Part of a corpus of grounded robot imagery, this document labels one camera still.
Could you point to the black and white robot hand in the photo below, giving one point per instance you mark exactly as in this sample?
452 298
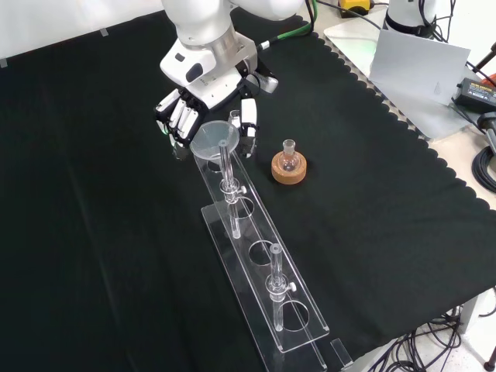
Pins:
209 85

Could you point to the clear plastic funnel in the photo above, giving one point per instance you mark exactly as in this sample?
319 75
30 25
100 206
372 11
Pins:
211 135

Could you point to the clear acrylic funnel stand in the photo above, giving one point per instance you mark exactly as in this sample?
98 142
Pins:
221 232

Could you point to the small round-bottom glass flask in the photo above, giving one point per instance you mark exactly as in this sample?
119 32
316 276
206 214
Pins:
288 162

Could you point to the grey tape strip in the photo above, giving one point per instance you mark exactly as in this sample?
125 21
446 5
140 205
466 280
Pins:
3 63
104 32

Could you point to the yellow stop button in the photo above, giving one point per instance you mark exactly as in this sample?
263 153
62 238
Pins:
352 4

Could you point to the black cloth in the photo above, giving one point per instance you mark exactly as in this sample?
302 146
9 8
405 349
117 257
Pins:
368 193

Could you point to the pale board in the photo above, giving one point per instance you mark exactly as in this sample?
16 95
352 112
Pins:
418 66

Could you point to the black power adapter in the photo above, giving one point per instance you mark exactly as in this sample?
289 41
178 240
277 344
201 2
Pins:
478 93

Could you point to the small clear plastic block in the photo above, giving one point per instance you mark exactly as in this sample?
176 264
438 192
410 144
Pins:
341 352

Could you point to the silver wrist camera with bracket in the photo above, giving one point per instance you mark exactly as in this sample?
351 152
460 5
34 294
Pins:
269 83

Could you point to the grey metal base plate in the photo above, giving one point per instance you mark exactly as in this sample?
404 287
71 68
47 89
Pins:
438 120

